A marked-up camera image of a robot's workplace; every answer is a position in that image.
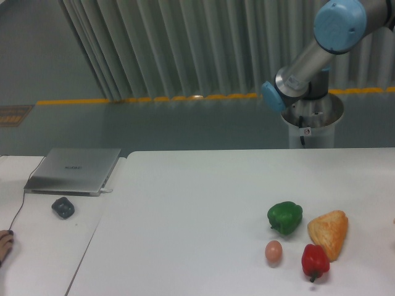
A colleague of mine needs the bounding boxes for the person hand dark nails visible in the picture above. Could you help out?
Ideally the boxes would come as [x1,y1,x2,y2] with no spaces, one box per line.
[0,230,14,266]

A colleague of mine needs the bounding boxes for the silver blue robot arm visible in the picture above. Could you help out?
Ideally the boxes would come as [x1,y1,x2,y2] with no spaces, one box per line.
[261,0,394,112]

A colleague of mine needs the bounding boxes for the green bell pepper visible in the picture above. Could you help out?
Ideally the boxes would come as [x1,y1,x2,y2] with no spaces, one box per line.
[267,201,303,236]

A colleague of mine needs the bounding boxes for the red bell pepper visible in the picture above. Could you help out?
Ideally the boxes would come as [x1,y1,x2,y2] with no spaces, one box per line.
[301,244,330,282]

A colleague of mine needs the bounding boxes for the small black case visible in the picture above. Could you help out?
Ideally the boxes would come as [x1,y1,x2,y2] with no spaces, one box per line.
[51,197,75,220]

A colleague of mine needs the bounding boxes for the silver closed laptop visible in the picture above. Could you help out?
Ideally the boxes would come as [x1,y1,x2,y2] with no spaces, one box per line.
[24,148,121,196]

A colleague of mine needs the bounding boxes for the white laptop plug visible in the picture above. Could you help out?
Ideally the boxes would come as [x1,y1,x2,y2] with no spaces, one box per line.
[100,188,113,194]

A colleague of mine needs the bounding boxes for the white pleated curtain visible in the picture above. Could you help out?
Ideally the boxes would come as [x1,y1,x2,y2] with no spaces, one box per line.
[57,0,395,102]

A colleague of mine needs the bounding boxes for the brown egg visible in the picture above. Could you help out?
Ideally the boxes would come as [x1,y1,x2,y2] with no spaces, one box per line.
[265,240,283,263]

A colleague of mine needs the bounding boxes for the orange toy bread wedge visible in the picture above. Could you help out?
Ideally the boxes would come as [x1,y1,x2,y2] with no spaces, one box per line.
[307,210,349,262]

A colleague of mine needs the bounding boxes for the black mouse cable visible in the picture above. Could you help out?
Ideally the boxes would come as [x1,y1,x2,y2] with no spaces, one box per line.
[0,154,47,232]

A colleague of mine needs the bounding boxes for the black pedestal cable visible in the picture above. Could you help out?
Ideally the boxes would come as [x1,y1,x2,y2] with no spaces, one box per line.
[297,115,306,149]

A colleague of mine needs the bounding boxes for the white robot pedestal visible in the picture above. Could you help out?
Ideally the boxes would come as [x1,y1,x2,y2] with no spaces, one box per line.
[281,93,344,149]

